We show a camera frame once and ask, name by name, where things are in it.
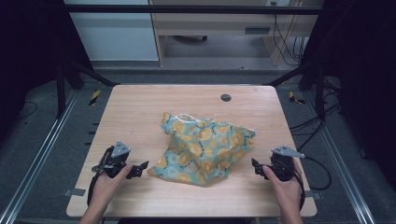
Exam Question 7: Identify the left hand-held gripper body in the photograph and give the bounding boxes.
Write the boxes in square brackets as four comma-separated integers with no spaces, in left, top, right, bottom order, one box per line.
[92,140,134,179]

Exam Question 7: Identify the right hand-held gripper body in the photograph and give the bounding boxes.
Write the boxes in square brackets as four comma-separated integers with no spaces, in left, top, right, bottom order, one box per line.
[268,145,306,183]

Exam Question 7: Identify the teal cloth with orange print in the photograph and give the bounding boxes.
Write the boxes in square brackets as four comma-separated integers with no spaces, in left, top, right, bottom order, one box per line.
[147,111,257,188]

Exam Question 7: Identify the person's right hand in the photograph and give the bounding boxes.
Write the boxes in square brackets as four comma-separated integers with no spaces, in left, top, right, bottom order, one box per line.
[262,160,304,217]

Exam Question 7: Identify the person's left hand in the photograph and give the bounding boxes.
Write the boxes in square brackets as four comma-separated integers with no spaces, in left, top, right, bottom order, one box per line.
[88,164,134,216]

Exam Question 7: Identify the grey tape strip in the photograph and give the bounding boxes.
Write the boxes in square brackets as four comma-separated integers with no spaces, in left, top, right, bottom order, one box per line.
[304,189,322,201]
[63,188,87,198]

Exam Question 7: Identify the yellow black striped tape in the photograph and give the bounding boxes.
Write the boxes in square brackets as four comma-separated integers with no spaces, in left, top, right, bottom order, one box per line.
[88,89,103,107]
[287,91,306,105]

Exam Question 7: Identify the black curtain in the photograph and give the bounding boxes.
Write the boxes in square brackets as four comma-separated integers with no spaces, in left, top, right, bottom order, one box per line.
[300,0,396,190]
[0,0,94,144]

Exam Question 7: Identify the white cabinet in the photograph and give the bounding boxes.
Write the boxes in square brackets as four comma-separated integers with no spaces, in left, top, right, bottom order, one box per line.
[64,0,160,62]

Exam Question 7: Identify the light wooden desk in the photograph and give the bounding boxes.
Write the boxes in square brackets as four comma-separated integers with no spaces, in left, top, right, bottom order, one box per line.
[148,0,325,67]

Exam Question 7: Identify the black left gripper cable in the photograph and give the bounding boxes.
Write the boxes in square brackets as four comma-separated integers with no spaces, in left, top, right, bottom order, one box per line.
[86,170,106,207]

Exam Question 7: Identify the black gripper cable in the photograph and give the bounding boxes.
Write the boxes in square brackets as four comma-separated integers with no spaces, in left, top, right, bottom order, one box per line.
[86,170,106,207]
[290,155,332,211]

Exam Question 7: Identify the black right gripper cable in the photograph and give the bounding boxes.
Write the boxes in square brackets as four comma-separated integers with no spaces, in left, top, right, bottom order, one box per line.
[290,155,332,211]

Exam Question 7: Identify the black floor cables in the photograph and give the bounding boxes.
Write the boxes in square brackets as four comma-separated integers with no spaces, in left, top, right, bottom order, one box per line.
[289,77,343,153]

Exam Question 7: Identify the aluminium floor rail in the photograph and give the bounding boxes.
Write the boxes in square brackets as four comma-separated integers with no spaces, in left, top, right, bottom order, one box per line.
[0,89,79,224]
[302,91,377,224]

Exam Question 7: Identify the black frame strut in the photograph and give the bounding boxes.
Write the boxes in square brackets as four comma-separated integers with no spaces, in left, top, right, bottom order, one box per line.
[263,61,327,121]
[55,59,120,119]

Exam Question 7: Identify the thin black floor cable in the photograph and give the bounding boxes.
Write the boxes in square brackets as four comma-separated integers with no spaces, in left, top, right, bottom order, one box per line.
[16,100,39,121]

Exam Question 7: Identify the hanging black cables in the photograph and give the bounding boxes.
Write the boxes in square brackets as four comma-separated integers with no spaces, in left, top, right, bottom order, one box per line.
[272,1,308,67]

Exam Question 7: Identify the black horizontal frame bar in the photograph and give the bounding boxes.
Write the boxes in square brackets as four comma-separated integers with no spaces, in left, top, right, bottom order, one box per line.
[64,5,323,16]

